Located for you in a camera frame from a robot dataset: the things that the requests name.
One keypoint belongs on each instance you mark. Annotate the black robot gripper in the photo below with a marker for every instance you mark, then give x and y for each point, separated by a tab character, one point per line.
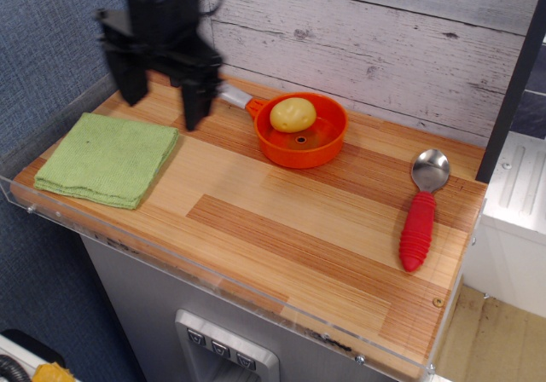
162	35

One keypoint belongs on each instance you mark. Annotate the green cloth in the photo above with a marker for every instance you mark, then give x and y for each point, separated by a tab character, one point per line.
106	160

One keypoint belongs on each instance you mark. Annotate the yellow toy potato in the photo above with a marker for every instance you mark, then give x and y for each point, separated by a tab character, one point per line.
293	115

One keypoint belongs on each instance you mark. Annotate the clear acrylic table guard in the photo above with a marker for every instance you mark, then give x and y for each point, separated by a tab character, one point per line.
316	248

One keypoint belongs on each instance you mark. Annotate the grey cabinet with button panel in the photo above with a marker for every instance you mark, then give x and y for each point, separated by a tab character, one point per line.
181	331

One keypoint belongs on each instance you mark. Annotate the yellow object at corner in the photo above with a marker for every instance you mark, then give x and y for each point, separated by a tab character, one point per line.
52	372

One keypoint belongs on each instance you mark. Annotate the white ridged appliance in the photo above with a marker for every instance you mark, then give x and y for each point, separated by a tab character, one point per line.
506	255

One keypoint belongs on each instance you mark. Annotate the orange pan with grey handle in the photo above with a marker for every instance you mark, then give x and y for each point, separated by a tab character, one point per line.
315	145

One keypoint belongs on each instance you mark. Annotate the metal spoon with red handle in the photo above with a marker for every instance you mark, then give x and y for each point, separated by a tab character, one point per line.
430	172

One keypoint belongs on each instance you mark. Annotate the dark grey right post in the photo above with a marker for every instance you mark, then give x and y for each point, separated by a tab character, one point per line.
522	71

